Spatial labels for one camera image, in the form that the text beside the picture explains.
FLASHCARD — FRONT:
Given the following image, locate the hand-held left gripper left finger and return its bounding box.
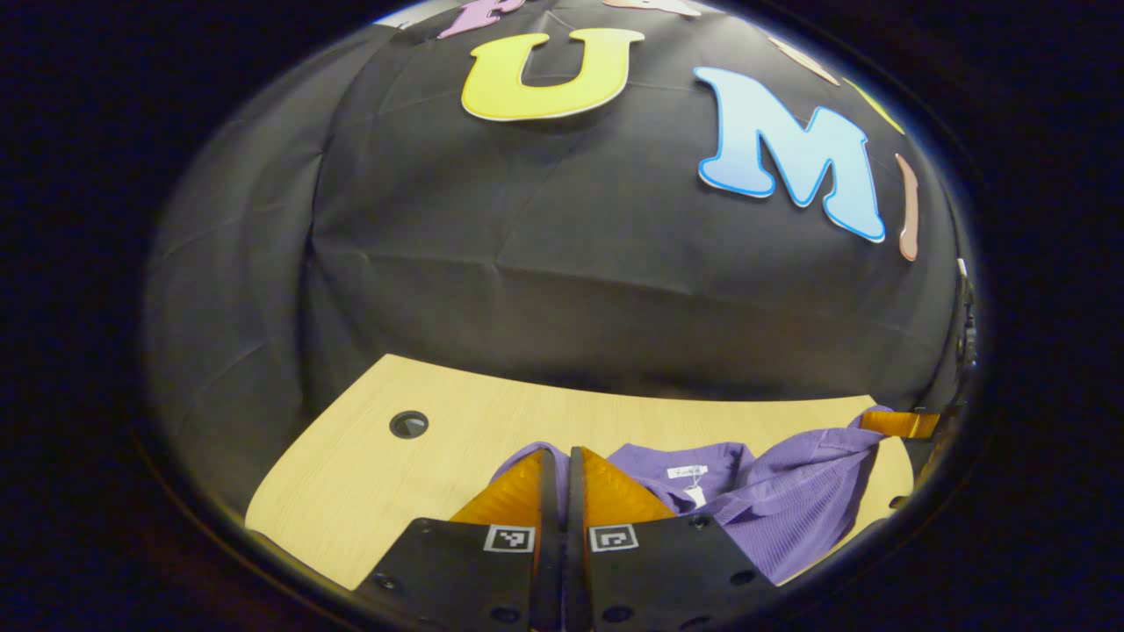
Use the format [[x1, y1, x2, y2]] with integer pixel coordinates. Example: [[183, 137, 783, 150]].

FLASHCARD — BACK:
[[354, 447, 565, 632]]

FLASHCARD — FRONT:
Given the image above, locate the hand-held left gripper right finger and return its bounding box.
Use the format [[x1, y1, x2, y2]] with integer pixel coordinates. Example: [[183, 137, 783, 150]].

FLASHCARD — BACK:
[[566, 445, 780, 632]]

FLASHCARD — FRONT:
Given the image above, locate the purple jacket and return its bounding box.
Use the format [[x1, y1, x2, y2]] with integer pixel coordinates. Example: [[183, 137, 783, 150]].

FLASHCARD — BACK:
[[490, 405, 898, 586]]

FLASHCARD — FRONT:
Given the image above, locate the white hang tag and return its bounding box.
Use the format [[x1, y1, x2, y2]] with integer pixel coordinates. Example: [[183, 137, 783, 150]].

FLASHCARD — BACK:
[[666, 464, 710, 510]]

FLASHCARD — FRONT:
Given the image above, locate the black backdrop cloth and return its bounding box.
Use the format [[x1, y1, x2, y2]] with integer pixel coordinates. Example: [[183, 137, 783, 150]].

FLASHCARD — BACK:
[[140, 0, 977, 519]]

